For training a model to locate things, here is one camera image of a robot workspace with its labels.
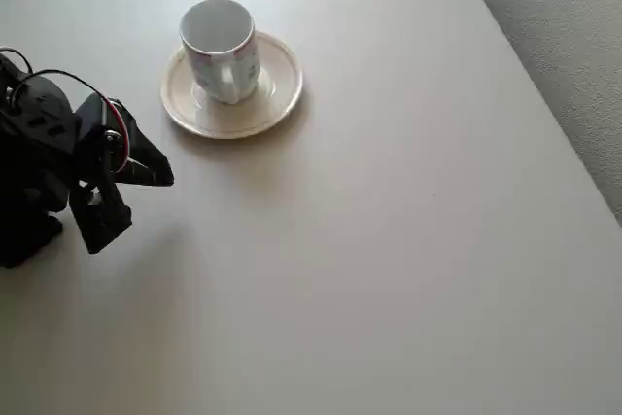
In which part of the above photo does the white measuring cup with handle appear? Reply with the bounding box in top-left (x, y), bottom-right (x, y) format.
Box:
top-left (178, 0), bottom-right (259, 106)

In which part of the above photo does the cream saucer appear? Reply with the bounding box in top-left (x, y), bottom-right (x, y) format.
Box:
top-left (160, 29), bottom-right (305, 141)

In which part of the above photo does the red and white servo cable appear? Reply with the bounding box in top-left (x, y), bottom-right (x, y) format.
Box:
top-left (10, 69), bottom-right (135, 174)

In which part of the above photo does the black cable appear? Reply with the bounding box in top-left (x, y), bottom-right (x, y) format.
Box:
top-left (0, 47), bottom-right (34, 77)

